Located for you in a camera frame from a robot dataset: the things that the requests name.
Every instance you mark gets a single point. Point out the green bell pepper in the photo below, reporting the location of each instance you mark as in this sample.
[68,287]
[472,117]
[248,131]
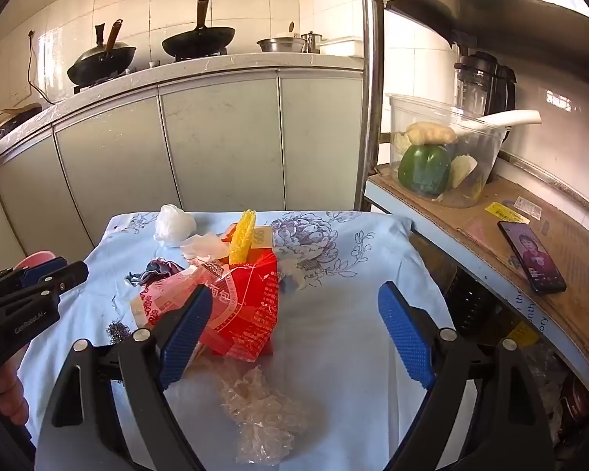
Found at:
[424,169]

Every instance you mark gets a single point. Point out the blue floral tablecloth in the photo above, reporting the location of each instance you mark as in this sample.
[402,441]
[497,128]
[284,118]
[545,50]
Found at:
[334,353]

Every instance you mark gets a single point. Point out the black smartphone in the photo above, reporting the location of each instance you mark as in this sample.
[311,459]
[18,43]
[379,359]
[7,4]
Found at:
[532,260]

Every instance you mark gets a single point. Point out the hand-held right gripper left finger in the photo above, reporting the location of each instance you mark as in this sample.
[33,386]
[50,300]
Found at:
[186,338]

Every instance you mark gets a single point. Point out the person's left hand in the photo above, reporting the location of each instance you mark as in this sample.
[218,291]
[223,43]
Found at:
[10,395]

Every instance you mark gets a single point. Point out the pink plastic bucket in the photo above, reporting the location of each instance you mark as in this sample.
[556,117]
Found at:
[37,257]

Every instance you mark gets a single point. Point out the cabbage piece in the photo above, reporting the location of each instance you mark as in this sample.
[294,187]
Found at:
[462,171]

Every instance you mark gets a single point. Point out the white tissue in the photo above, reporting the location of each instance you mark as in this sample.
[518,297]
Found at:
[203,248]

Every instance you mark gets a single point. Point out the steel pot with lid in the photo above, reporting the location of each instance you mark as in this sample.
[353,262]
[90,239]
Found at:
[313,43]

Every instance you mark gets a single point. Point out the black crate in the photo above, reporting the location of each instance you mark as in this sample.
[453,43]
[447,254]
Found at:
[466,304]

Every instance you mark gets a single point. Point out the ginger root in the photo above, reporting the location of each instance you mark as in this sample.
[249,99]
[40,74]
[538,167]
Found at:
[429,133]

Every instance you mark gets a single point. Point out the printed wrapper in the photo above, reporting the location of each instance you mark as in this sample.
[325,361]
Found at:
[157,271]

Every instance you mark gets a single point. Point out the pale vegetable piece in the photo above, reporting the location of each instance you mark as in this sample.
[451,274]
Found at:
[402,142]

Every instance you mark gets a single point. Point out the white stone countertop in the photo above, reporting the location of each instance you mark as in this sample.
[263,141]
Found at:
[245,63]

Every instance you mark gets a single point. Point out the grey kitchen cabinet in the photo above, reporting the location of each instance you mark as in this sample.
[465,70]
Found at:
[216,142]

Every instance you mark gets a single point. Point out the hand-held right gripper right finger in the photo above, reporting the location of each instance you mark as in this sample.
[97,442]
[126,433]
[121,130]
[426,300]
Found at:
[405,338]

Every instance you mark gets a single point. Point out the metal shelf rack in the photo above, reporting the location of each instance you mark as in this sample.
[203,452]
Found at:
[370,83]

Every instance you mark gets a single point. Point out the steel bowl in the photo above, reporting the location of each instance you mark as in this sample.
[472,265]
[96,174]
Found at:
[280,45]

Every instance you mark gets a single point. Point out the white ladle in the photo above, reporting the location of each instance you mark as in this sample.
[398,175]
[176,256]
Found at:
[510,117]

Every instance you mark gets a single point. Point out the silver mesh scouring cloth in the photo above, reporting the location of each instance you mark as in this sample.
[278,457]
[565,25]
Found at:
[119,332]

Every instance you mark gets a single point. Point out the yellow foam net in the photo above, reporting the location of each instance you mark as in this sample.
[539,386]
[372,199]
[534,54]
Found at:
[243,240]

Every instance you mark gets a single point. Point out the white plastic bag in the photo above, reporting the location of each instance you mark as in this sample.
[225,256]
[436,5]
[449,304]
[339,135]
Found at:
[174,223]

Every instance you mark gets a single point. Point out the clear plastic container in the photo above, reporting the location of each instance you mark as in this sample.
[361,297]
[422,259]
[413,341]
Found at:
[422,113]

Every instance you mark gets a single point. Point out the white plastic container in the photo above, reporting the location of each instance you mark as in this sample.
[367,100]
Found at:
[341,46]

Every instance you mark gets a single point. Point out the red printed plastic bag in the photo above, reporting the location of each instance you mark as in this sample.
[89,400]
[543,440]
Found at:
[248,304]

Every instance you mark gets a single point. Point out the clear plastic wrap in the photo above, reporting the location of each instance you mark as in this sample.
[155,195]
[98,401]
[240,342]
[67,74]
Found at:
[260,412]

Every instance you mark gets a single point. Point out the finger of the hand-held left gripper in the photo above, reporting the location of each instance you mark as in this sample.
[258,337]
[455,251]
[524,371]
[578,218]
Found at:
[64,277]
[39,271]

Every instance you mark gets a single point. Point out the brown cardboard sheet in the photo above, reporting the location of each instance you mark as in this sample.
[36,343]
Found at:
[471,216]

